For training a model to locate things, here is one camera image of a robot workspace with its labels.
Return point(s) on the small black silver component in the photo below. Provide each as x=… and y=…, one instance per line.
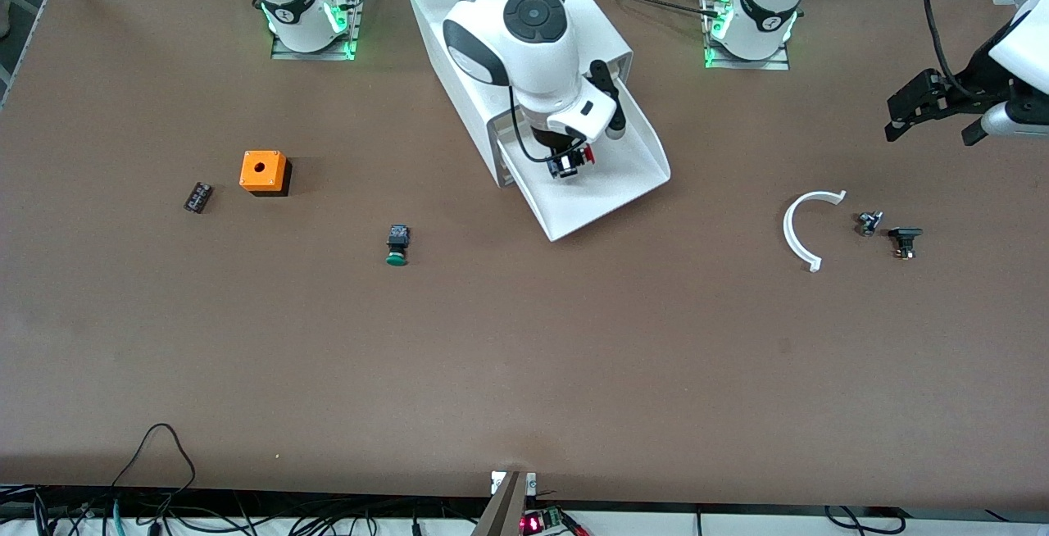
x=869, y=223

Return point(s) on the grey camera post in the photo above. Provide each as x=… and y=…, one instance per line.
x=504, y=511

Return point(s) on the black push button part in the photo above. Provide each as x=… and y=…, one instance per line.
x=905, y=234

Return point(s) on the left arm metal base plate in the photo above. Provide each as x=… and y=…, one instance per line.
x=770, y=65

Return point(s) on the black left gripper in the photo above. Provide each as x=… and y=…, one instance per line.
x=965, y=87

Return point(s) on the circuit board with red light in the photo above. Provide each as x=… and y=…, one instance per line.
x=533, y=524

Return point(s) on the white curved plastic clip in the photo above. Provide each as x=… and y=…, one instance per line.
x=787, y=229

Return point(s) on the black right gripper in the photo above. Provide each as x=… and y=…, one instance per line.
x=551, y=143

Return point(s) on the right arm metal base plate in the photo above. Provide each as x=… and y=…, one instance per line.
x=328, y=55

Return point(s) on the red push button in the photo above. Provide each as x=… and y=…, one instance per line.
x=568, y=165

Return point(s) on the orange button box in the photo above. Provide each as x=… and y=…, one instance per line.
x=262, y=169

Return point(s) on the green push button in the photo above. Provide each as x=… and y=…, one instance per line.
x=397, y=245

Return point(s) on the white drawer cabinet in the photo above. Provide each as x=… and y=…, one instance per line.
x=434, y=20

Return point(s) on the dark terminal block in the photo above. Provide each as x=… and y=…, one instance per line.
x=199, y=197

